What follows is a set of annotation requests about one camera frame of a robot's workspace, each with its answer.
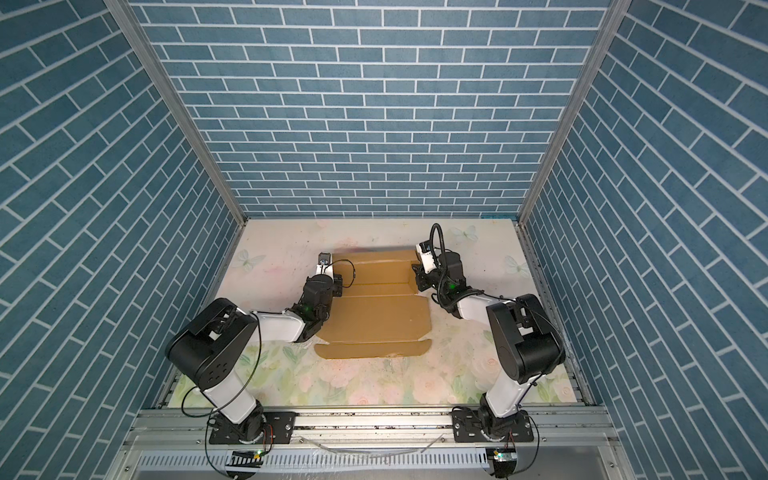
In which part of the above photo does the brown cardboard box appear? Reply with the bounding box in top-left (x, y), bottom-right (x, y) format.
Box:
top-left (315, 248), bottom-right (432, 360)

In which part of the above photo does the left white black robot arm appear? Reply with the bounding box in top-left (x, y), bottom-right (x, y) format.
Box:
top-left (166, 273), bottom-right (343, 441)

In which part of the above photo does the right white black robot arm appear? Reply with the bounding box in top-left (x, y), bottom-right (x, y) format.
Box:
top-left (412, 242), bottom-right (565, 437)

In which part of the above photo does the left green circuit board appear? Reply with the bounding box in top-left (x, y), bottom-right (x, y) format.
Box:
top-left (226, 450), bottom-right (265, 470)

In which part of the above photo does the green circuit board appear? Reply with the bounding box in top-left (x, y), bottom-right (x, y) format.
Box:
top-left (226, 450), bottom-right (265, 470)
top-left (487, 447), bottom-right (518, 463)

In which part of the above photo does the right green circuit board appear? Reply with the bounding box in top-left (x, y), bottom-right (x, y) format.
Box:
top-left (487, 447), bottom-right (518, 463)

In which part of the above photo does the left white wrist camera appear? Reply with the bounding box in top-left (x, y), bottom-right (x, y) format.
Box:
top-left (316, 252), bottom-right (334, 278)

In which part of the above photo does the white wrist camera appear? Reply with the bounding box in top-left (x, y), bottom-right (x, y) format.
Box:
top-left (316, 252), bottom-right (334, 278)
top-left (416, 240), bottom-right (436, 274)

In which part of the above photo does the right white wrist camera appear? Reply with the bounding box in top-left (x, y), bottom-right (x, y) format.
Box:
top-left (416, 240), bottom-right (436, 274)

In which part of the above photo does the right black camera cable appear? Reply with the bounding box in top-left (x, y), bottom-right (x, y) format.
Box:
top-left (428, 223), bottom-right (448, 265)

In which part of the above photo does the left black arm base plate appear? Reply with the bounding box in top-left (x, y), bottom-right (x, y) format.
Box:
top-left (208, 410), bottom-right (297, 446)

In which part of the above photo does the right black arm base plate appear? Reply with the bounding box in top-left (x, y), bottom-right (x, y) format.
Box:
top-left (450, 406), bottom-right (534, 443)

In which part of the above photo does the white slotted cable duct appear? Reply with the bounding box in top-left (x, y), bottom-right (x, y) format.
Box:
top-left (137, 448), bottom-right (489, 473)

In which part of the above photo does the aluminium mounting rail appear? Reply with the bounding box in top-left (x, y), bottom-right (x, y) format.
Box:
top-left (125, 404), bottom-right (618, 450)

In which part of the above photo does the right aluminium corner post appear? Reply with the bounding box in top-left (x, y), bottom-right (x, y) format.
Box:
top-left (518, 0), bottom-right (631, 225)

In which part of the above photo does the aluminium corner post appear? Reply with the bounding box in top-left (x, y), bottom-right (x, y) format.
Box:
top-left (103, 0), bottom-right (247, 226)
top-left (518, 0), bottom-right (631, 225)

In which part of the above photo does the left aluminium corner post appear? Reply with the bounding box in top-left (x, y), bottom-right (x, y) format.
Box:
top-left (103, 0), bottom-right (247, 226)

